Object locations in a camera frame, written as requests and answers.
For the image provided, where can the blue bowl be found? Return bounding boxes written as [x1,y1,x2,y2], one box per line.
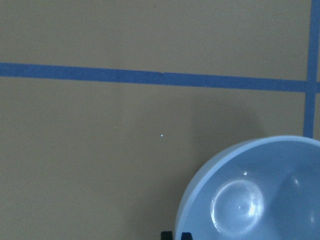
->
[173,136,320,240]

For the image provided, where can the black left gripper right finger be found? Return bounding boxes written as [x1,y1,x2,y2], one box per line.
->
[180,232,193,240]

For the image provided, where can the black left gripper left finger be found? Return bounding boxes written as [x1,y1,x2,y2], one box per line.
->
[160,231,173,240]

